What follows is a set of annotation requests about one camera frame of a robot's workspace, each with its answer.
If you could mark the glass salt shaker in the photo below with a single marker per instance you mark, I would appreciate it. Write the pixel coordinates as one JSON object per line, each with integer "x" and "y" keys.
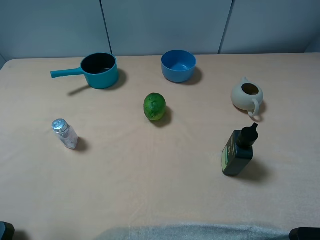
{"x": 65, "y": 133}

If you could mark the black object bottom right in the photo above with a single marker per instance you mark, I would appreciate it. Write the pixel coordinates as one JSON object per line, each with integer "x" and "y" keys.
{"x": 305, "y": 233}

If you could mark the black object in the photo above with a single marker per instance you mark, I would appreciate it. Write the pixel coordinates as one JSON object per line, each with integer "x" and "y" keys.
{"x": 7, "y": 231}
{"x": 305, "y": 233}

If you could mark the black object bottom left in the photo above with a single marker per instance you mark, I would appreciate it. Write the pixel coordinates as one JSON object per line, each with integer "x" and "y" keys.
{"x": 7, "y": 231}

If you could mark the green lime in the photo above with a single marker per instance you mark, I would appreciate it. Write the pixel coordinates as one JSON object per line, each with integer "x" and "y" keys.
{"x": 154, "y": 106}

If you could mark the blue plastic bowl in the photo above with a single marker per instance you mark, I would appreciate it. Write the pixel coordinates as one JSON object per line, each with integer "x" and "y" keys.
{"x": 178, "y": 66}

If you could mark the dark green pump bottle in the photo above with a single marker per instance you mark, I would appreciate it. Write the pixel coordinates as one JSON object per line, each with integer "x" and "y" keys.
{"x": 238, "y": 152}

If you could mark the cream ceramic teapot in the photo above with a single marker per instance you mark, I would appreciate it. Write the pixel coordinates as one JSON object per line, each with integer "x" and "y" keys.
{"x": 247, "y": 96}

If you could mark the teal saucepan with handle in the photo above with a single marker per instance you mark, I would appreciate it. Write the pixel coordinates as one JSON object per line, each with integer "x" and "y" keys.
{"x": 99, "y": 69}

